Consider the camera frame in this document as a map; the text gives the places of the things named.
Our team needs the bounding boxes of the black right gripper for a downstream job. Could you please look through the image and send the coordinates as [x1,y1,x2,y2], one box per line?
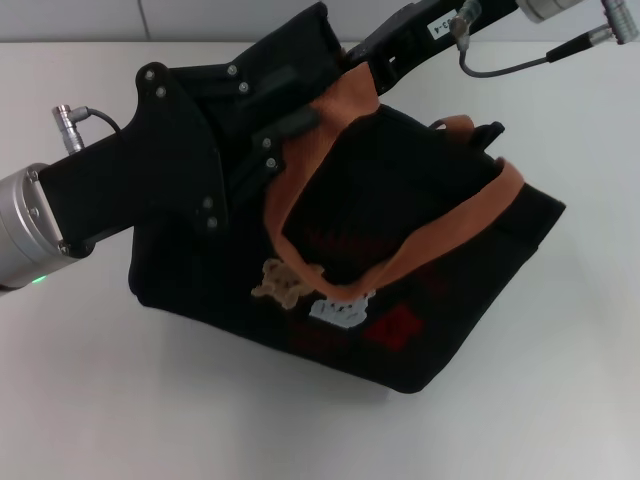
[345,0,520,95]

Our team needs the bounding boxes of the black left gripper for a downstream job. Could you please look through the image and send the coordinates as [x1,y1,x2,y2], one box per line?
[36,61,322,247]

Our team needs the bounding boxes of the black food bag orange handles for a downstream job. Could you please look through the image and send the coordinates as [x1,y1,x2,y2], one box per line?
[127,0,569,396]

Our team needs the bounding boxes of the gripper cable with connector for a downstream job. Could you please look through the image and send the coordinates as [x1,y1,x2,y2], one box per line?
[51,103,125,152]
[449,0,640,79]

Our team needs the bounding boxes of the white label sticker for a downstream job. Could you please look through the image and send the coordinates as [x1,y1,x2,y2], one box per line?
[428,13,455,37]

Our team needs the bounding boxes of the right gripper cable with connector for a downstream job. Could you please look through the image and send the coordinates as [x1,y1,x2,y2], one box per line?
[449,0,640,79]

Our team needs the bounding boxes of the left gripper cable with connector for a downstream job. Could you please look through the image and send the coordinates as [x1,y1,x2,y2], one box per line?
[51,103,125,152]

